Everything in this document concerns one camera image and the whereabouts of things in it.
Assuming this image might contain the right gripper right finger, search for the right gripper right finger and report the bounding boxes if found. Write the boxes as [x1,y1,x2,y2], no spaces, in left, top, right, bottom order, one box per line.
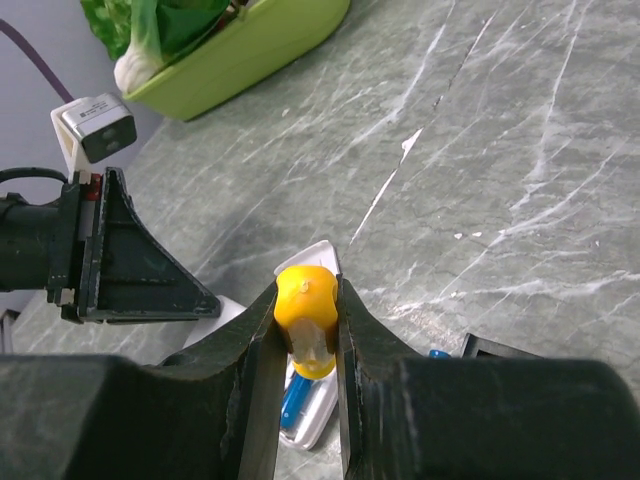
[336,280,639,479]

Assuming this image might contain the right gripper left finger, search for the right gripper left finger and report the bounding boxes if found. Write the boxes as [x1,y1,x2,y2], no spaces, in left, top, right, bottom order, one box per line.
[1,286,279,479]

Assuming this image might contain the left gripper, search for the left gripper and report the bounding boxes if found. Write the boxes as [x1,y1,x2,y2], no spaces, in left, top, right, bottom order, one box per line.
[1,168,221,323]

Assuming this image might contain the white red remote control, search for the white red remote control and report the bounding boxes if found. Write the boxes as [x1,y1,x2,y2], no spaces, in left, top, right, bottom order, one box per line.
[184,240,341,456]

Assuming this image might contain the black remote control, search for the black remote control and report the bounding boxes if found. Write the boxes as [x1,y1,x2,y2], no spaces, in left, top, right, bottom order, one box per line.
[461,333,539,359]

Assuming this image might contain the blue battery in remote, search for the blue battery in remote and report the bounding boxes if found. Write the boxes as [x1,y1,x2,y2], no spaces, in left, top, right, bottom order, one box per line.
[280,373,314,430]

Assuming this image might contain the bok choy toy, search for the bok choy toy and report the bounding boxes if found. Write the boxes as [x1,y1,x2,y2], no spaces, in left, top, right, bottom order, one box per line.
[114,1,242,95]

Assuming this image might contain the green lettuce toy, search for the green lettuce toy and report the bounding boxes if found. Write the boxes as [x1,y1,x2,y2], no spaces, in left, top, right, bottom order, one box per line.
[80,0,132,60]

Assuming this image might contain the green plastic basket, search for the green plastic basket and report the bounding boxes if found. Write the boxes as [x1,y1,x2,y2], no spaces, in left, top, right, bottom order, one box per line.
[124,0,351,121]

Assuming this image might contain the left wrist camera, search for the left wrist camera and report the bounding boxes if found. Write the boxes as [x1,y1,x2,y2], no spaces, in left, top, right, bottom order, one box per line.
[50,93,137,180]

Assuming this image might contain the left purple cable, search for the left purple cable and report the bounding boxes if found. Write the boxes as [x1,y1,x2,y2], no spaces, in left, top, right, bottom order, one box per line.
[0,17,76,104]

